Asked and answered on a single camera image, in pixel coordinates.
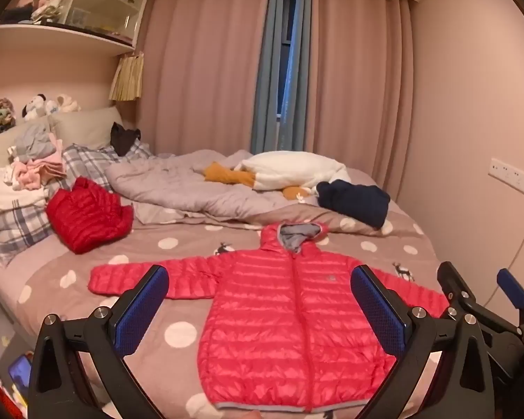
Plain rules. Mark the straw hanging decoration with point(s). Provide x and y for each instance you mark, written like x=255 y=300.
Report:
x=126 y=78

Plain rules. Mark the navy blue garment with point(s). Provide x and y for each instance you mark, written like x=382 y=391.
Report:
x=353 y=203

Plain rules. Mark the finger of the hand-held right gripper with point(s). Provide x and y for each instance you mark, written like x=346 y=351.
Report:
x=513 y=292
x=456 y=294

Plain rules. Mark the white goose plush toy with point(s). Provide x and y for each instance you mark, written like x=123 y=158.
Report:
x=288 y=170

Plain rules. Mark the pink hooded puffer jacket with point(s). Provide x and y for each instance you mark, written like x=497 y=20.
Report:
x=288 y=314

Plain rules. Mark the window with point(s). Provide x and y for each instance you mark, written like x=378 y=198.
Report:
x=287 y=52

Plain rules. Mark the red puffer jacket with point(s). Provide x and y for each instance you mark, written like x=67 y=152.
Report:
x=87 y=214

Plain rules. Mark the polka dot bed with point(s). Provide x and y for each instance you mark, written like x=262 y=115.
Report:
x=192 y=244

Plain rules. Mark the black garment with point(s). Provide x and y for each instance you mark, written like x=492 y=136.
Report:
x=122 y=139

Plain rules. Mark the plaid pillow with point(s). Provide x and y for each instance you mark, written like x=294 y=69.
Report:
x=13 y=227

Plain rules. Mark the white folded clothes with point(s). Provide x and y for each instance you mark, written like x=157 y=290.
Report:
x=13 y=194

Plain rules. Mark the beige pillow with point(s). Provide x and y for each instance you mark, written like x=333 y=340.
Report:
x=87 y=128
x=0 y=148

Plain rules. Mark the pink curtain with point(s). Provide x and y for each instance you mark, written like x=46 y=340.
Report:
x=358 y=74
x=201 y=61

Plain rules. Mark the panda plush toy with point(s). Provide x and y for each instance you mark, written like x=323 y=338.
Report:
x=35 y=107

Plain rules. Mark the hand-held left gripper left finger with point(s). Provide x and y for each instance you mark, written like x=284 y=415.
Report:
x=142 y=310

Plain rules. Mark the grey folded garment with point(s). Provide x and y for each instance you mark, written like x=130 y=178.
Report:
x=35 y=142

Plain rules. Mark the smartphone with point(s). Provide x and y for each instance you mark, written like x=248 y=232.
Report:
x=19 y=371

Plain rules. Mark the clothes on shelf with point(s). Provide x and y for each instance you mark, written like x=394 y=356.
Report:
x=39 y=8

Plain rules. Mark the blue curtain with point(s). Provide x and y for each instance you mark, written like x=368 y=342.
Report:
x=266 y=74

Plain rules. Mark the grey duvet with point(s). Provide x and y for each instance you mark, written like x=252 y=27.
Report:
x=179 y=183

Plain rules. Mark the pink folded clothes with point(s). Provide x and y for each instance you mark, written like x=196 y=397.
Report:
x=39 y=170

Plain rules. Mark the white wall shelf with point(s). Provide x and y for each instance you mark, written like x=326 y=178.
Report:
x=70 y=37

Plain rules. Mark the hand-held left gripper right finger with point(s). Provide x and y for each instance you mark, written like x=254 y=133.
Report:
x=377 y=310

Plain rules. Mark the white wall outlet strip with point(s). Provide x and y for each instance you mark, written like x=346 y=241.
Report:
x=515 y=179

